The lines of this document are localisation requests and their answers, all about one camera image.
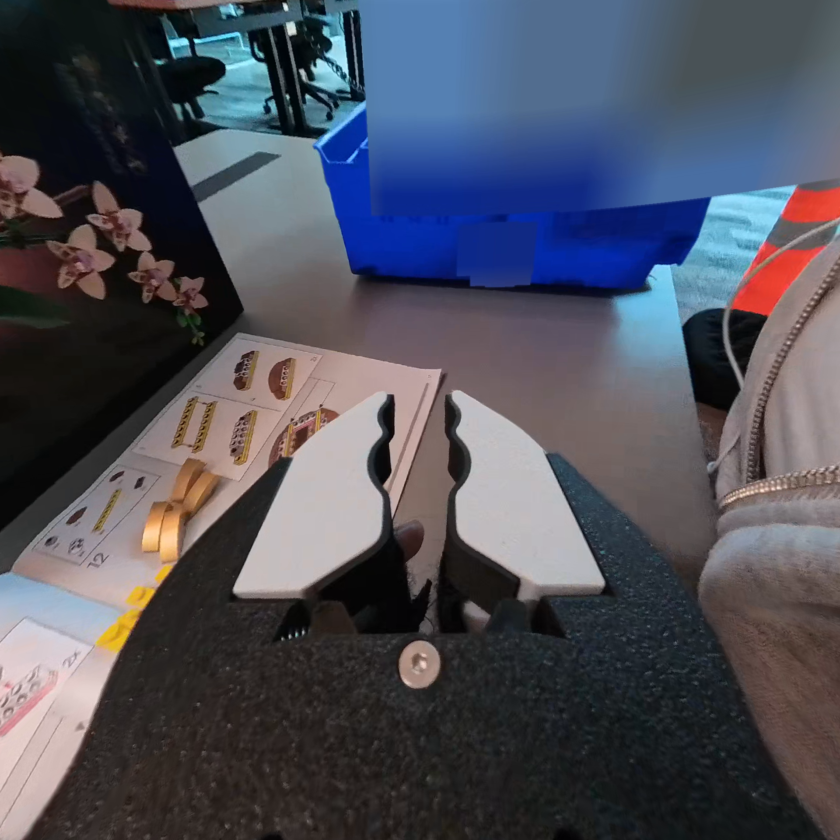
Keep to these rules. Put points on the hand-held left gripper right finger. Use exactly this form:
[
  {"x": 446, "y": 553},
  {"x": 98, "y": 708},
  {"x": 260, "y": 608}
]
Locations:
[{"x": 532, "y": 519}]

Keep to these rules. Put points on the black orchid print set box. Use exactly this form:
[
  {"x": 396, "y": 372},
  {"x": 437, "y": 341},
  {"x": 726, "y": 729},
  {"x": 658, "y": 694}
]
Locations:
[{"x": 79, "y": 394}]

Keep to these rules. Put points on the black background chair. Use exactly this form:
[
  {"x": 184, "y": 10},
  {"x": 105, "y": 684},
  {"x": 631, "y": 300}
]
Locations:
[{"x": 190, "y": 79}]

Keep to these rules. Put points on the blue plastic bin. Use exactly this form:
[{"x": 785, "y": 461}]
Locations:
[{"x": 394, "y": 250}]

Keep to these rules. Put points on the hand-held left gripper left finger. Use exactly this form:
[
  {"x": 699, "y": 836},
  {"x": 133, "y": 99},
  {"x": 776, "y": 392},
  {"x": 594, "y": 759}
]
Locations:
[{"x": 309, "y": 519}]

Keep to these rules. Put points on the brick set instruction booklet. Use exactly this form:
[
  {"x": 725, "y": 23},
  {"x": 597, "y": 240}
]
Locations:
[{"x": 381, "y": 381}]

